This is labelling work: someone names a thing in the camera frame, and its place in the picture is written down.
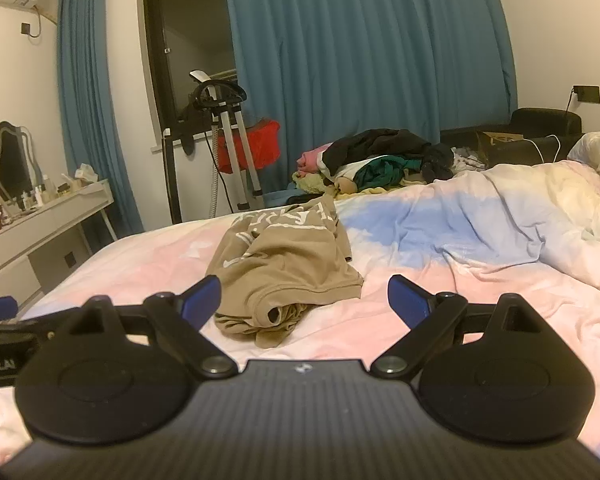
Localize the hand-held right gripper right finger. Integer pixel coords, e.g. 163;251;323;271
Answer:
370;274;547;380

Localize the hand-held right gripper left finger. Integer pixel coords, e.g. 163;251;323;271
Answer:
55;276;239;379

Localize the tan printed t-shirt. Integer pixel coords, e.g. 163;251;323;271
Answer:
205;194;364;349

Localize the pile of mixed clothes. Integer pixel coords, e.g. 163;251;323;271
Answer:
292;129;487;197

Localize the pastel bed cover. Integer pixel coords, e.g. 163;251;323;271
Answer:
0;159;600;468

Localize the white dressing table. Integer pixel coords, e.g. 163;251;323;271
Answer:
0;179;119;307

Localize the group of cosmetic bottles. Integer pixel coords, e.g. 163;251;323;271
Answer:
0;174;61;232

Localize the wavy-framed mirror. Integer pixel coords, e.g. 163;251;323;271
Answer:
0;120;44;207

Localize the tissue box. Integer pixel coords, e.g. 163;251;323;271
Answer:
61;163;101;189

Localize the red cloth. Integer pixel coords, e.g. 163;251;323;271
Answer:
217;118;281;174

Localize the cardboard box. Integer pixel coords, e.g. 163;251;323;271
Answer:
475;130;525;162

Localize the narrow blue curtain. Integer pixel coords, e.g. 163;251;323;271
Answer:
56;0;146;234

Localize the wide blue curtain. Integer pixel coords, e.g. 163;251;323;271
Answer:
222;0;519;207

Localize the dark window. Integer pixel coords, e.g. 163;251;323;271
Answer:
142;0;239;147

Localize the white cable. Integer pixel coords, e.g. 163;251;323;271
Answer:
527;133;562;164

